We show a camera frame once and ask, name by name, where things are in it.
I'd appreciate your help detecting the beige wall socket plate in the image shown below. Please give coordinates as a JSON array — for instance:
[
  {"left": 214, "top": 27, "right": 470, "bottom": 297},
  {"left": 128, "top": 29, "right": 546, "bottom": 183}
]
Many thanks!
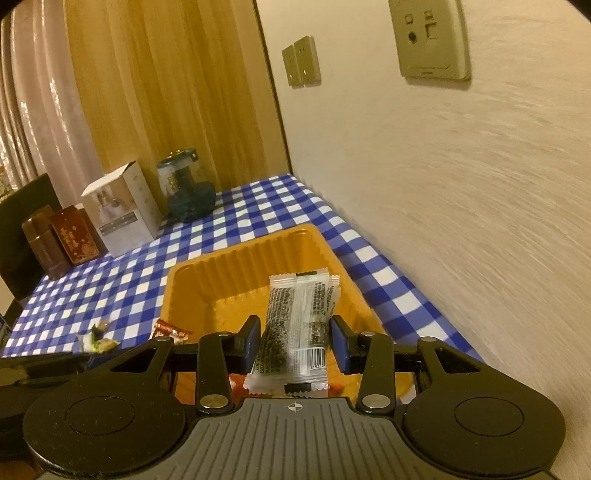
[{"left": 388, "top": 0, "right": 472, "bottom": 83}]

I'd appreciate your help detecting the clear seed bar packet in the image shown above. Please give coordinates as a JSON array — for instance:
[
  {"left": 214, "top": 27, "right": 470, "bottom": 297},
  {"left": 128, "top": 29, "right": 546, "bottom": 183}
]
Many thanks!
[
  {"left": 244, "top": 273, "right": 329, "bottom": 398},
  {"left": 295, "top": 269, "right": 341, "bottom": 333}
]

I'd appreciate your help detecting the red square tin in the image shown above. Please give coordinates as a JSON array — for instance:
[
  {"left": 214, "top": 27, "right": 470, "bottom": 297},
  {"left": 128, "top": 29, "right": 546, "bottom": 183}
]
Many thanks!
[{"left": 51, "top": 205, "right": 100, "bottom": 265}]

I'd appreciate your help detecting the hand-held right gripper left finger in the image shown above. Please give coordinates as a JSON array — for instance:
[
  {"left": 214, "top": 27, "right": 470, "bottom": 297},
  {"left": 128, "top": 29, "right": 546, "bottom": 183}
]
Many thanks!
[{"left": 87, "top": 315, "right": 262, "bottom": 414}]

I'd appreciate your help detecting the black monitor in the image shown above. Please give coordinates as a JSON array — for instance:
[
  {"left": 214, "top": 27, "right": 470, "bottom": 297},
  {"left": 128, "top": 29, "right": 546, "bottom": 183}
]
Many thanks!
[{"left": 0, "top": 173, "right": 63, "bottom": 301}]

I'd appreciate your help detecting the orange plastic tray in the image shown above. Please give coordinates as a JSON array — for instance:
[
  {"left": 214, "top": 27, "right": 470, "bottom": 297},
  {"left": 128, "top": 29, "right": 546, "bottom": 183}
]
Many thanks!
[{"left": 161, "top": 224, "right": 414, "bottom": 407}]

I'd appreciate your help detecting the red and white candy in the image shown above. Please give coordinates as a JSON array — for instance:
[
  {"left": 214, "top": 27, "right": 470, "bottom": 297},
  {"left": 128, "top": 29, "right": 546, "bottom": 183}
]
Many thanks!
[{"left": 154, "top": 320, "right": 192, "bottom": 345}]

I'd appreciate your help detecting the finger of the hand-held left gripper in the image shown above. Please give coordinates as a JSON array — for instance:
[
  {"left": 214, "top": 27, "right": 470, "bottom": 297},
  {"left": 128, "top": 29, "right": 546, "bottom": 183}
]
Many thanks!
[{"left": 0, "top": 353, "right": 93, "bottom": 376}]

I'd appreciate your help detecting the green and white candy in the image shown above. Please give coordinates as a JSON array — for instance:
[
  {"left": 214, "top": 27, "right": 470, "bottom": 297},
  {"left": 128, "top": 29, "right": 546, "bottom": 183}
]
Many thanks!
[{"left": 78, "top": 320, "right": 112, "bottom": 347}]

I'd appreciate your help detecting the glass jar with dark contents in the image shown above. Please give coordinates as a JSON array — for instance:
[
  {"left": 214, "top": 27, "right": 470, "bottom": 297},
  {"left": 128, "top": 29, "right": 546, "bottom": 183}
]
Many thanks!
[{"left": 156, "top": 148, "right": 215, "bottom": 221}]

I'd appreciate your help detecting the pale pink curtain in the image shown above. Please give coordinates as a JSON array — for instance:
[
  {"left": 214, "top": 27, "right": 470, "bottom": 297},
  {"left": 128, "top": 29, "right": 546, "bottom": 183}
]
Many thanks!
[{"left": 0, "top": 0, "right": 100, "bottom": 199}]

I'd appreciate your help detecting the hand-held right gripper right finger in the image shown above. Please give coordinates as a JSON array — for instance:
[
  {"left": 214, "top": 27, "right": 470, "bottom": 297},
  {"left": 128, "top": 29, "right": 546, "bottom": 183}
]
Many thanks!
[{"left": 329, "top": 315, "right": 491, "bottom": 414}]

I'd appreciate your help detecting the brown cylindrical tin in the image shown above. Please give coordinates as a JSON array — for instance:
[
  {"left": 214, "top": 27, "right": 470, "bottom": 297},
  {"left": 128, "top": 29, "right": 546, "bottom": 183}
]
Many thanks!
[{"left": 21, "top": 206, "right": 72, "bottom": 281}]

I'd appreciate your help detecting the beige wall switch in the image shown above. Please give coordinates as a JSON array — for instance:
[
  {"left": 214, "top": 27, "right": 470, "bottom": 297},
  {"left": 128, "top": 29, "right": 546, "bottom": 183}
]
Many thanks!
[
  {"left": 281, "top": 44, "right": 298, "bottom": 87},
  {"left": 294, "top": 35, "right": 321, "bottom": 86}
]

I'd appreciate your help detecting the white cardboard box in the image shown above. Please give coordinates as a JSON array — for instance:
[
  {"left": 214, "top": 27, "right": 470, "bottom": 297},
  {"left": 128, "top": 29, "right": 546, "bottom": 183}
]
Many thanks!
[{"left": 82, "top": 161, "right": 160, "bottom": 257}]

